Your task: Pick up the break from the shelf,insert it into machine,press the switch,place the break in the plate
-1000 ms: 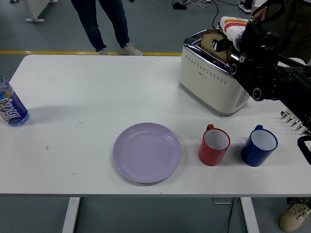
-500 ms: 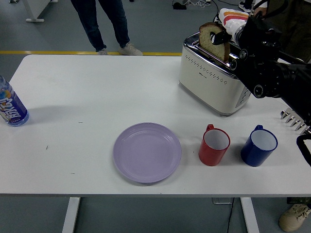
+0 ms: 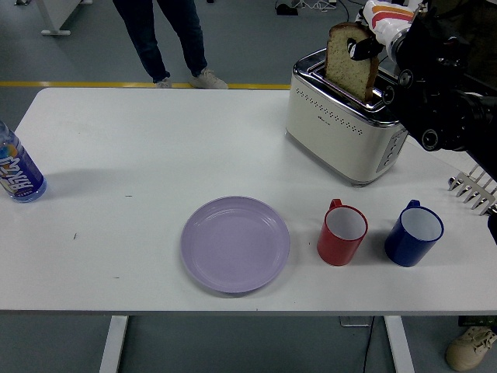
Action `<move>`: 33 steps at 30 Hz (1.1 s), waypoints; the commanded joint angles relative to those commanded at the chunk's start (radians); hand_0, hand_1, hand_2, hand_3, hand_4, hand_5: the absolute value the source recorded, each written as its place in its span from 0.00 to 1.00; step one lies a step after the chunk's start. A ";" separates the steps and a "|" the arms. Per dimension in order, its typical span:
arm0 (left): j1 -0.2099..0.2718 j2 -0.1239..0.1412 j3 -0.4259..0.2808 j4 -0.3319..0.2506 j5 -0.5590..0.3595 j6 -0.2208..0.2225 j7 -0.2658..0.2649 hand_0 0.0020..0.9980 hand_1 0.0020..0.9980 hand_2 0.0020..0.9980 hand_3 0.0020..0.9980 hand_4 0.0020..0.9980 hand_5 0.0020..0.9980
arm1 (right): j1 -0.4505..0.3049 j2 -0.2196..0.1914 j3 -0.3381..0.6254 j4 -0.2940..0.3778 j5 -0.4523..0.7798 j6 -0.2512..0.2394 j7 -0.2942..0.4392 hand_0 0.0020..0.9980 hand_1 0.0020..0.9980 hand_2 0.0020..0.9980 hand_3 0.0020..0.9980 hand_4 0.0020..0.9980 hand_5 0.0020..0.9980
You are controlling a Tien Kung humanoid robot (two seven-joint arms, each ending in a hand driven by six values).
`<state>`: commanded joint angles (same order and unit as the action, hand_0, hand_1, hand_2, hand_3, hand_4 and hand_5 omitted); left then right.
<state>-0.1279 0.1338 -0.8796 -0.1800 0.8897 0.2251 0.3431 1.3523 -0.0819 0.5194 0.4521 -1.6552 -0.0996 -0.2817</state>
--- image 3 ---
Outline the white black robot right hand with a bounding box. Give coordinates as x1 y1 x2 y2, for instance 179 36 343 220
346 0 426 61

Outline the brown-crust bread slice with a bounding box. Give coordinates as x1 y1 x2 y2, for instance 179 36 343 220
325 22 382 103

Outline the purple round plate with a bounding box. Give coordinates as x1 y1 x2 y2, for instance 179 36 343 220
179 195 291 295

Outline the person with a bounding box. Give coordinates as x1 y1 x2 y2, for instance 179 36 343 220
464 0 497 96
112 0 229 90

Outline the cream chrome two-slot toaster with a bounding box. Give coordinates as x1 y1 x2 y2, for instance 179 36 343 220
284 48 409 190

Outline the white paper sheet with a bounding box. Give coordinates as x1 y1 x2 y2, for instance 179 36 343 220
403 138 473 174

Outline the silver metal toast rack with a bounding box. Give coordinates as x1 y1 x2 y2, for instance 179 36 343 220
448 162 497 217

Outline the blue enamel mug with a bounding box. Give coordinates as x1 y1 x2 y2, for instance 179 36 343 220
383 199 444 268

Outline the red enamel mug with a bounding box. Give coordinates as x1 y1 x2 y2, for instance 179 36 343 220
316 198 369 267

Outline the black table control panel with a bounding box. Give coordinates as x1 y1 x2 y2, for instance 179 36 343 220
457 315 497 327

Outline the yellow floor tape line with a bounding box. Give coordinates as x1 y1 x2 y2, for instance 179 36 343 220
0 80 292 91

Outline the white table leg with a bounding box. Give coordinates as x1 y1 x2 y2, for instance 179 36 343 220
384 315 415 373
99 315 130 373

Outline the white background desk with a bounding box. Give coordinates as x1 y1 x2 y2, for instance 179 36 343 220
14 0 94 37

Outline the person's beige shoe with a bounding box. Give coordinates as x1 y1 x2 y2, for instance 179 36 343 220
445 325 497 372

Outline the blue-label plastic water bottle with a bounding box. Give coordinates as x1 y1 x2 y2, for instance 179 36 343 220
0 120 47 204

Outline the black toaster power cable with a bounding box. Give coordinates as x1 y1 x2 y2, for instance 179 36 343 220
336 0 351 51

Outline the white cable bundle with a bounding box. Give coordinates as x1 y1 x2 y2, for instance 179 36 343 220
298 0 339 11

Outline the grey under-table bracket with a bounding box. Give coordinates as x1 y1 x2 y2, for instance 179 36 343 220
339 315 374 327

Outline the black cable under table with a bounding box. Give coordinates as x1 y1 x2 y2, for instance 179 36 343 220
363 316 375 373

